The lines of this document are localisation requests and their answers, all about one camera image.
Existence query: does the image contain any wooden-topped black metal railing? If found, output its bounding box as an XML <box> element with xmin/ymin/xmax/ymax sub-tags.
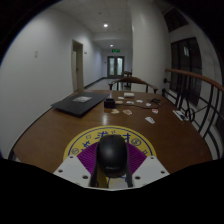
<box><xmin>162</xmin><ymin>68</ymin><xmax>224</xmax><ymax>151</ymax></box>

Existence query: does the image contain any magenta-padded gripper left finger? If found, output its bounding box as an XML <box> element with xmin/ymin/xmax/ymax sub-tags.
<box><xmin>53</xmin><ymin>141</ymin><xmax>101</xmax><ymax>188</ymax></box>

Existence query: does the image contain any small black box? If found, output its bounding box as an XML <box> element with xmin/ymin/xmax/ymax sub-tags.
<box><xmin>103</xmin><ymin>97</ymin><xmax>117</xmax><ymax>109</ymax></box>

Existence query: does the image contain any dark framed window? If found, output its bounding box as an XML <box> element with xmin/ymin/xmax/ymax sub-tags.
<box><xmin>170</xmin><ymin>37</ymin><xmax>203</xmax><ymax>106</ymax></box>

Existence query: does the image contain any round yellow cartoon mouse pad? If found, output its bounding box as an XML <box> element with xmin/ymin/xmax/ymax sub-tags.
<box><xmin>62</xmin><ymin>125</ymin><xmax>158</xmax><ymax>190</ymax></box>

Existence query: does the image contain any black closed laptop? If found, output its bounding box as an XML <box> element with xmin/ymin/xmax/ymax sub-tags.
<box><xmin>50</xmin><ymin>91</ymin><xmax>110</xmax><ymax>117</ymax></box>

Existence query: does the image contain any open white side door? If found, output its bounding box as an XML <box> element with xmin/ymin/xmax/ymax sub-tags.
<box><xmin>71</xmin><ymin>39</ymin><xmax>85</xmax><ymax>93</ymax></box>

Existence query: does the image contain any black computer mouse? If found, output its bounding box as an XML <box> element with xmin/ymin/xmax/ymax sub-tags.
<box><xmin>95</xmin><ymin>133</ymin><xmax>130</xmax><ymax>178</ymax></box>

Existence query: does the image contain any wooden armchair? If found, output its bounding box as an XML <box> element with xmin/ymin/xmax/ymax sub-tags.
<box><xmin>108</xmin><ymin>75</ymin><xmax>159</xmax><ymax>94</ymax></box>

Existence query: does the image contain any glass double door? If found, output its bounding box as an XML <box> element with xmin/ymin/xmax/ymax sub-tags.
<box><xmin>107</xmin><ymin>55</ymin><xmax>125</xmax><ymax>79</ymax></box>

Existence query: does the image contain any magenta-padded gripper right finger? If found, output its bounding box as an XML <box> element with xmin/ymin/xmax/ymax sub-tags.
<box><xmin>124</xmin><ymin>143</ymin><xmax>170</xmax><ymax>188</ymax></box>

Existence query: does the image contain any small white card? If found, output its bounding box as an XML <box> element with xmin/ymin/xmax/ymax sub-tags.
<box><xmin>144</xmin><ymin>116</ymin><xmax>156</xmax><ymax>125</ymax></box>

